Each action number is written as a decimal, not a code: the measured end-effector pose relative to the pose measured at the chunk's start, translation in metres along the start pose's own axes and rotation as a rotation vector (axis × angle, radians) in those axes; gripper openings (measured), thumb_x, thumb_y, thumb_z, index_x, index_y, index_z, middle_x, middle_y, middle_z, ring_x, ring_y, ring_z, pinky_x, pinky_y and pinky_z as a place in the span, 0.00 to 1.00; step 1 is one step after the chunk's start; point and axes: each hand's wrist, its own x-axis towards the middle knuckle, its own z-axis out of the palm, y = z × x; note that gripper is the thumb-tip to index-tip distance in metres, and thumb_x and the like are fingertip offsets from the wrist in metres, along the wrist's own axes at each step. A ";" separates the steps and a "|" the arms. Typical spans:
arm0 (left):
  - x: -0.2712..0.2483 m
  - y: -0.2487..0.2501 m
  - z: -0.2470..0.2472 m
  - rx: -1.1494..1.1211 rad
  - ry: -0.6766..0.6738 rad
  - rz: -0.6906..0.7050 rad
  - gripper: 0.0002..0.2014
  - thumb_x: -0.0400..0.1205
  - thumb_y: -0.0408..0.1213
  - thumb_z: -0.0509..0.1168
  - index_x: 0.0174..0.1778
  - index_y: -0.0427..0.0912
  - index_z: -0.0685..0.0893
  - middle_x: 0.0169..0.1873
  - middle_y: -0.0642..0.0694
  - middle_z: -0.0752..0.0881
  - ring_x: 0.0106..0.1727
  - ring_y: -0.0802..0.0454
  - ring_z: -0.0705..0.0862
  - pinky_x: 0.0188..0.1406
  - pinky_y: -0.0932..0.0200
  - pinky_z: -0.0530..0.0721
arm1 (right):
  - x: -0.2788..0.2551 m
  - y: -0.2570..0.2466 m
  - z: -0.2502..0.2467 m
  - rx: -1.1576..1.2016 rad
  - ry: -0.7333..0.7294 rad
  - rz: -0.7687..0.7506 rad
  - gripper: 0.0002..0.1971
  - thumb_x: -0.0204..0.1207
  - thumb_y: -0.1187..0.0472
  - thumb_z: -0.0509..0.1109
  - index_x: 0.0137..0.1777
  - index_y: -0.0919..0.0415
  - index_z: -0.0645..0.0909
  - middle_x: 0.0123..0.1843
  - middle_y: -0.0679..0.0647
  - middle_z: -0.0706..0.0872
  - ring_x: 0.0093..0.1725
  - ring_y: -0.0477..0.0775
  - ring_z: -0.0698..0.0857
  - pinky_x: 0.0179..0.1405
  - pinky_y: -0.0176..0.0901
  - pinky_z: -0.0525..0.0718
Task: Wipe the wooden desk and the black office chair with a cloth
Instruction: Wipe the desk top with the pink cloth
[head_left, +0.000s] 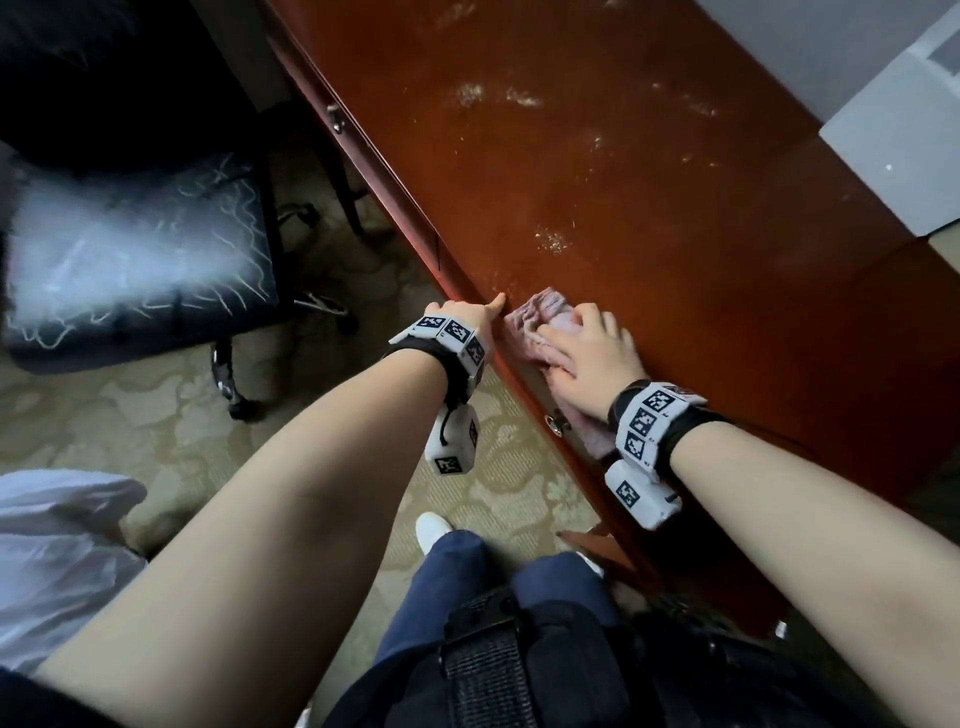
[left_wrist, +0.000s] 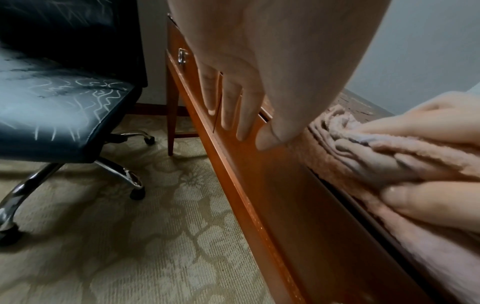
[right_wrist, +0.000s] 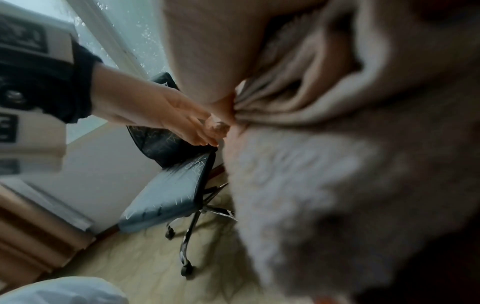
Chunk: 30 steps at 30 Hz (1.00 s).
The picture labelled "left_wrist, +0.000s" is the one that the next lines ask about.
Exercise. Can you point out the person's left hand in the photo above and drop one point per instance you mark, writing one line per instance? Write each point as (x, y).
(281, 44)

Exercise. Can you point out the person's right hand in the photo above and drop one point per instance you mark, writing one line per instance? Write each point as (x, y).
(431, 118)

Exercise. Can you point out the pink cleaning cloth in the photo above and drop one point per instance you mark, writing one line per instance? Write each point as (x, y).
(412, 157)

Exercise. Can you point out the black office chair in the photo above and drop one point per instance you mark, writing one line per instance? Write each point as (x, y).
(56, 104)

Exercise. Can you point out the red wooden table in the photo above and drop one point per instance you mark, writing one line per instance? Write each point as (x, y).
(300, 193)

